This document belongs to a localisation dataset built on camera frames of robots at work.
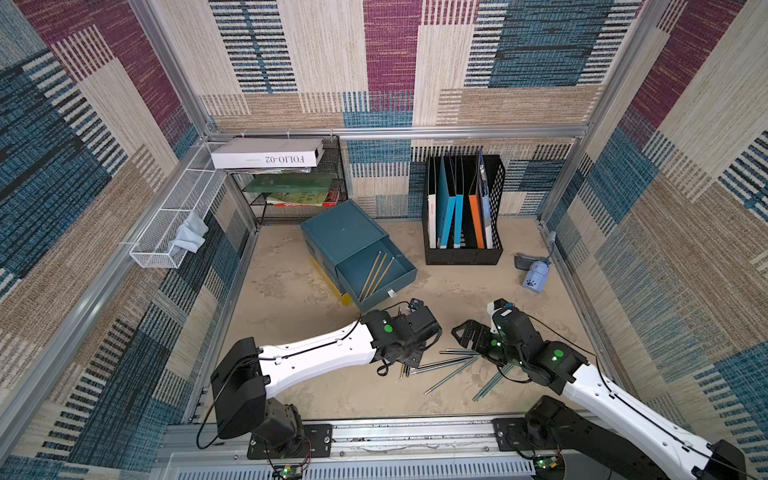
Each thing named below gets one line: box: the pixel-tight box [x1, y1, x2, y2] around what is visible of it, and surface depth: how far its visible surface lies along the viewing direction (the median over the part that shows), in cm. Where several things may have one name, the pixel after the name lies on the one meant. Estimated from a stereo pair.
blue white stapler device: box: [514, 252, 551, 294], surface depth 98 cm
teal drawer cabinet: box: [300, 199, 418, 312], surface depth 89 cm
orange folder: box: [468, 195, 485, 249], surface depth 94 cm
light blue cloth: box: [169, 211, 209, 256], surface depth 69 cm
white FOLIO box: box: [210, 138, 325, 169], surface depth 81 cm
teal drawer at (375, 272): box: [335, 235, 418, 312], surface depth 87 cm
